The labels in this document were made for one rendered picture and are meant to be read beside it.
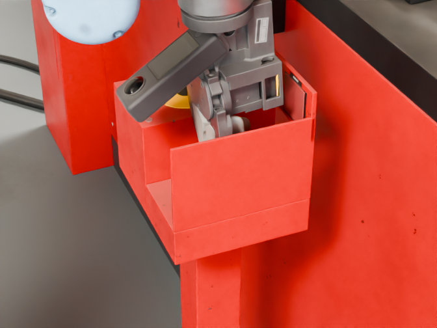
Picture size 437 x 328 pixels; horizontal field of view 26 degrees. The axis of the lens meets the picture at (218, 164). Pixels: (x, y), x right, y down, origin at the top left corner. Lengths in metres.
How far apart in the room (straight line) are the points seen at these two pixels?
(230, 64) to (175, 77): 0.06
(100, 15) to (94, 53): 1.43
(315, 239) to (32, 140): 1.29
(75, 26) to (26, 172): 1.62
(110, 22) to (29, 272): 1.36
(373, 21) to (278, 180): 0.20
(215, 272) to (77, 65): 1.08
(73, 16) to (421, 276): 0.51
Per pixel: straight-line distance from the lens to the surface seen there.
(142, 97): 0.92
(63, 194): 2.25
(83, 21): 0.73
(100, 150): 2.29
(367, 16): 1.05
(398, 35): 1.02
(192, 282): 1.17
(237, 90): 0.96
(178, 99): 1.07
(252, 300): 1.59
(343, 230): 1.20
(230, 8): 0.89
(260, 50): 0.95
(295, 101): 1.01
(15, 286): 2.02
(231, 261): 1.15
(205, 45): 0.92
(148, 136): 1.03
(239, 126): 0.98
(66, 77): 2.16
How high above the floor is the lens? 1.33
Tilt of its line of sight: 35 degrees down
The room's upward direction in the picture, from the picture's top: straight up
